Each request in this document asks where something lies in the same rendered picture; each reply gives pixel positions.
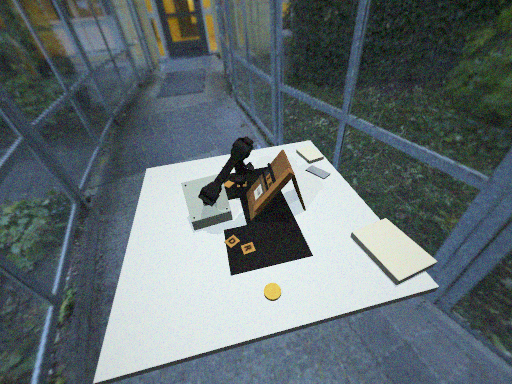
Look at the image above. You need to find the yellow flat disc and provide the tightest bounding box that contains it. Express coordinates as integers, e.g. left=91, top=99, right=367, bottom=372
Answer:
left=264, top=283, right=281, bottom=301

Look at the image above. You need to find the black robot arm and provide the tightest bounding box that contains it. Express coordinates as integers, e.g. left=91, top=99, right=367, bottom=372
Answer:
left=198, top=136, right=254, bottom=207

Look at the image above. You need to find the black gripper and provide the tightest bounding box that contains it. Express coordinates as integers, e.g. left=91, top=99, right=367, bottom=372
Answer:
left=234, top=164, right=245, bottom=187

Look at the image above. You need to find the tan wooden board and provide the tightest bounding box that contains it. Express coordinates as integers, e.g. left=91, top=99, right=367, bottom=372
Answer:
left=247, top=149, right=306, bottom=221

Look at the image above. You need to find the white paper ticket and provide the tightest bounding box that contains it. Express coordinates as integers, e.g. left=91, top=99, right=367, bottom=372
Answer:
left=254, top=184, right=263, bottom=200

